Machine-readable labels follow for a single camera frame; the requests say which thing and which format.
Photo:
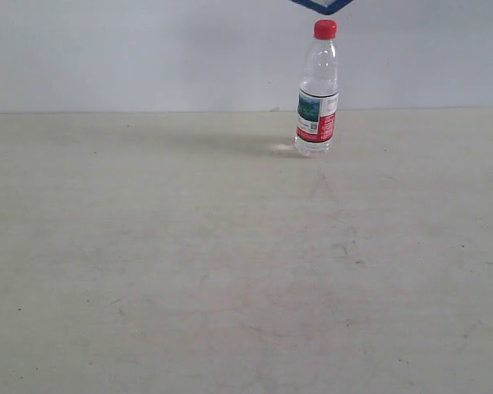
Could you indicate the clear plastic water bottle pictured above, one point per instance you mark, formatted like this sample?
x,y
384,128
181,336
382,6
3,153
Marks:
x,y
318,92

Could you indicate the blue ring binder notebook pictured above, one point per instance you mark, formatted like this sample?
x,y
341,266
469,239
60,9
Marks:
x,y
311,5

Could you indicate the white paper sheets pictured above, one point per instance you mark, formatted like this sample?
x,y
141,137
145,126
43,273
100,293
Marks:
x,y
327,5

